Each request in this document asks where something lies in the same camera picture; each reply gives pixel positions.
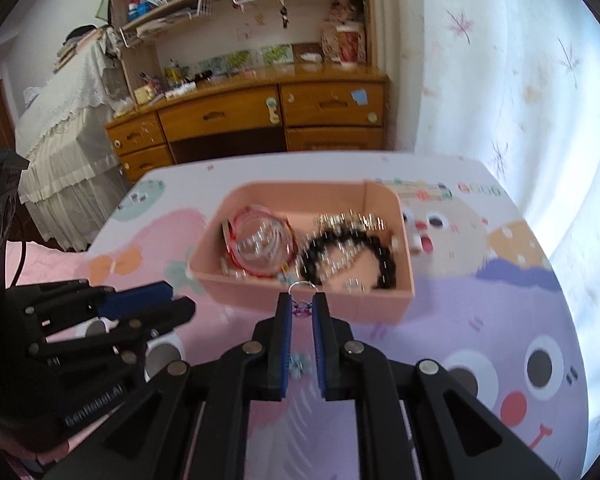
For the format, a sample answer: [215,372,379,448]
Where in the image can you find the pink gem ring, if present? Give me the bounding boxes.
[285,278,324,319]

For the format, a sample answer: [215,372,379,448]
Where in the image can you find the black bead bracelet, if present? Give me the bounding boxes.
[296,226,398,292]

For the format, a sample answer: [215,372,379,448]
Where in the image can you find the small pearl multi-strand bracelet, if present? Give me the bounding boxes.
[220,219,292,281]

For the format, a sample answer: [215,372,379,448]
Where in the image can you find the red string charm bracelet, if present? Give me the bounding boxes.
[222,202,299,276]

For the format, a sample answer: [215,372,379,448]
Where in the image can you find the gold leaf bracelet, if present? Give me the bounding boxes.
[312,208,389,294]

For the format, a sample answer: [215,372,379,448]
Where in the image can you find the teal flower earring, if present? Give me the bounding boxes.
[287,352,313,380]

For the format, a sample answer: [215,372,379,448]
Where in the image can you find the pink fluffy blanket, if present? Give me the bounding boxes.
[0,242,83,479]

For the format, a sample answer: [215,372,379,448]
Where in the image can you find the peach plastic tray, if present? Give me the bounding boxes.
[187,179,416,325]

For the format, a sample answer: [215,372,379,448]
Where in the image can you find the white lace covered furniture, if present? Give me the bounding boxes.
[15,27,131,252]

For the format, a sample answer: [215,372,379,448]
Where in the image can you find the cartoon printed table cloth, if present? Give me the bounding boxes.
[78,152,588,479]

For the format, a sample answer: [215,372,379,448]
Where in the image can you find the wooden desk with drawers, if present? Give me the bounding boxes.
[106,64,389,183]

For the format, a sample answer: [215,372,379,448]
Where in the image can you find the yellow cheese shaped mug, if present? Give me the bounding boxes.
[134,84,158,106]

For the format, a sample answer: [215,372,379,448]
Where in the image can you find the wooden bookshelf hutch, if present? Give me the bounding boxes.
[110,0,375,91]

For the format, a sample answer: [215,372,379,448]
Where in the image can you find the red patterned cup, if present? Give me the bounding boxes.
[336,22,362,66]

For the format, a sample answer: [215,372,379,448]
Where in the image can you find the white floral curtain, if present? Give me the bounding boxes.
[367,0,600,461]

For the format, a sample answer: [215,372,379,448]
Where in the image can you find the hanging black keys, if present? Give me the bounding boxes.
[279,3,289,29]

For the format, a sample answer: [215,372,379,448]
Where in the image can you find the black cable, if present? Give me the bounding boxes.
[4,238,29,288]

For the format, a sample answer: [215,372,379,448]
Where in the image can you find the white wire shelf rack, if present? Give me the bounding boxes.
[118,0,213,49]

